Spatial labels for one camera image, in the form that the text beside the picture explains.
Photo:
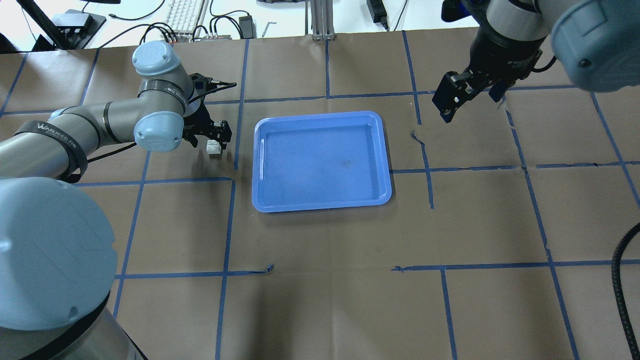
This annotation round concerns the blue plastic tray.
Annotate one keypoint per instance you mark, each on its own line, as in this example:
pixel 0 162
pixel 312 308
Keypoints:
pixel 320 161

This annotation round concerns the black power adapter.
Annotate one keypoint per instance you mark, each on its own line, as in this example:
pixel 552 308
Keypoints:
pixel 247 27

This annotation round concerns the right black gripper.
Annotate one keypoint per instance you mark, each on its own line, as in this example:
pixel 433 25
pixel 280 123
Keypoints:
pixel 502 54

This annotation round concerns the black monitor stand base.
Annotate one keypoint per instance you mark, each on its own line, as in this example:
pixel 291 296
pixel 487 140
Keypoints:
pixel 77 28

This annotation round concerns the white block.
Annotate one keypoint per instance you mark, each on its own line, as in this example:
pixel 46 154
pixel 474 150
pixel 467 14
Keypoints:
pixel 214 149

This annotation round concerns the white keyboard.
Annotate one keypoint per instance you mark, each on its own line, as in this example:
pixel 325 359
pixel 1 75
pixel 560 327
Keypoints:
pixel 183 16

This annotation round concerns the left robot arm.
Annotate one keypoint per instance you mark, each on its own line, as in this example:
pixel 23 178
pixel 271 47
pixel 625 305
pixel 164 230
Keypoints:
pixel 57 257

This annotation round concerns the aluminium frame post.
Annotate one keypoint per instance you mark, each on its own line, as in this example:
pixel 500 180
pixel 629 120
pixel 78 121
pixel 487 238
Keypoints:
pixel 322 20

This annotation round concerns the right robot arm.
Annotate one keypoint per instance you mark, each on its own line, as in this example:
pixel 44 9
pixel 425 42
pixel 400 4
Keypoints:
pixel 596 41

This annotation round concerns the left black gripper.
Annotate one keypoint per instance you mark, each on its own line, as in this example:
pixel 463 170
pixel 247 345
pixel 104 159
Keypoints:
pixel 196 119

